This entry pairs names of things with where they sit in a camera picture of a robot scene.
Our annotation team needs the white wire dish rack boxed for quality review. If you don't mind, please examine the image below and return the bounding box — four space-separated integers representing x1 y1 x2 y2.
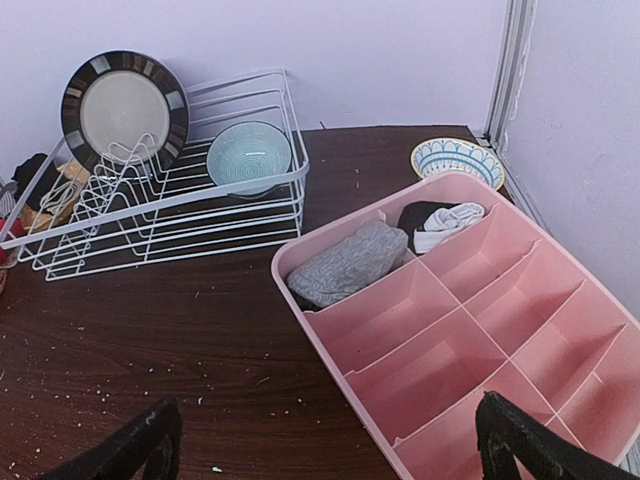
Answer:
1 68 309 281

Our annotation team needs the grey striped underwear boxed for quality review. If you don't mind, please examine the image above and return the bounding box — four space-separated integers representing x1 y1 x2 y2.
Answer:
0 181 17 219

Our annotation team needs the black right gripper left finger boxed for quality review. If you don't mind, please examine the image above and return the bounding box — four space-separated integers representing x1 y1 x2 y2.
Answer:
39 397 182 480

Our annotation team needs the grey rolled underwear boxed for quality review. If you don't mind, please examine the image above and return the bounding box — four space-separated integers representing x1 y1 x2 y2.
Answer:
286 220 409 308

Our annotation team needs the black cloth on plate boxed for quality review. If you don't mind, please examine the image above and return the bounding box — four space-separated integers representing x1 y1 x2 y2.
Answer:
12 153 59 211

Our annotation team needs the black and white rolled underwear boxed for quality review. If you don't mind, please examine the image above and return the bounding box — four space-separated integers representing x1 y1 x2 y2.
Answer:
397 201 486 255

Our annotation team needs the pink divided organizer box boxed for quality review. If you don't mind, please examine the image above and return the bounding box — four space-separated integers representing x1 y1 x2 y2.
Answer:
271 173 639 479

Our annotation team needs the right aluminium frame post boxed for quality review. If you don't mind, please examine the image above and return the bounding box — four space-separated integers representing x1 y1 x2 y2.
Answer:
483 0 537 152

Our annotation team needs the light blue ceramic bowl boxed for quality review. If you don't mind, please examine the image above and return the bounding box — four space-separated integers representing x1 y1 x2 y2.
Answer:
206 121 293 186

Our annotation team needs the blue patterned yellow bowl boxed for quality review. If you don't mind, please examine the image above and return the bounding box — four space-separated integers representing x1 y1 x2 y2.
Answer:
410 137 506 190

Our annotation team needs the red underwear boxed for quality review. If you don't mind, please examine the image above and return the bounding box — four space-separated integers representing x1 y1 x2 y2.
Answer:
1 219 26 268

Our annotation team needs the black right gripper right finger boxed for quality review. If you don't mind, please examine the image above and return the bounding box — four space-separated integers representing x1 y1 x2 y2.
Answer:
475 391 635 480

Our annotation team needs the dark rimmed beige plate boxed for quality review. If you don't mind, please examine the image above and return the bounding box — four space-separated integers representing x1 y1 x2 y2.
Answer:
61 50 190 172

